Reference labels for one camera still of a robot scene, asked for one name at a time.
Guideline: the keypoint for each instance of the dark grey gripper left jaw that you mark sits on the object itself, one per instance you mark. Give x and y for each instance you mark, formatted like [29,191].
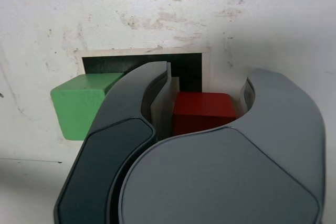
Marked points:
[105,155]

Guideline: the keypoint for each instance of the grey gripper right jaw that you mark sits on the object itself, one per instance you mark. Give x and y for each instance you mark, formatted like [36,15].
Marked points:
[223,182]

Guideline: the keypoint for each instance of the green cube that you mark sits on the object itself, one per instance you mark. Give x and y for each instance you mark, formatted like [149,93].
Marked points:
[76,108]

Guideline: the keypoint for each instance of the red cube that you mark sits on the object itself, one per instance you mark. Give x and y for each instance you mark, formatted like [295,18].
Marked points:
[202,108]

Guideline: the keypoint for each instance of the black tape square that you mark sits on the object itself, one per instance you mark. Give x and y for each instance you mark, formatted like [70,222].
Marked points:
[115,62]

